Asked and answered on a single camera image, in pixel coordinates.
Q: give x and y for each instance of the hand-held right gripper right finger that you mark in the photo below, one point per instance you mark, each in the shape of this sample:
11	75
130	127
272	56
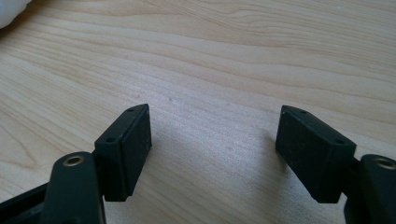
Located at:
314	155

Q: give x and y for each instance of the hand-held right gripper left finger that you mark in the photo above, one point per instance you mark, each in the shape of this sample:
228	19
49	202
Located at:
123	155

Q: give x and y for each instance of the white cloth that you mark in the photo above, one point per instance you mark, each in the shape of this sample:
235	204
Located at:
11	11

